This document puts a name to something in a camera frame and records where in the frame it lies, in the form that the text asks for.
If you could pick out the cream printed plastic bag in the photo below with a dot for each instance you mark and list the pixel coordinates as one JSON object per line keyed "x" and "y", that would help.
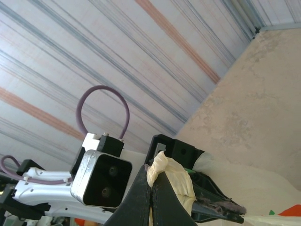
{"x": 178, "y": 174}

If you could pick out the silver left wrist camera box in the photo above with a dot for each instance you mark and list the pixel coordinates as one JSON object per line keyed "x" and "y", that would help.
{"x": 103, "y": 181}

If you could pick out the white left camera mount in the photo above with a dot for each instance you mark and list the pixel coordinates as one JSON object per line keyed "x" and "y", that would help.
{"x": 90, "y": 141}

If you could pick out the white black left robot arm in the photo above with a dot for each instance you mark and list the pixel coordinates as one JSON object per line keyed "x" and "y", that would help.
{"x": 47, "y": 190}

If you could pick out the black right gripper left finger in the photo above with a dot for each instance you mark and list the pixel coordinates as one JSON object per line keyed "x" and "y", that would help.
{"x": 134, "y": 207}

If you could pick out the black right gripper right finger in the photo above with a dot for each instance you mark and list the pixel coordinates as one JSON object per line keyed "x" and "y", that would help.
{"x": 167, "y": 207}

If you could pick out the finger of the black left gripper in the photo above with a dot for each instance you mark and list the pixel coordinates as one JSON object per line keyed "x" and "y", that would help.
{"x": 211, "y": 193}
{"x": 211, "y": 215}

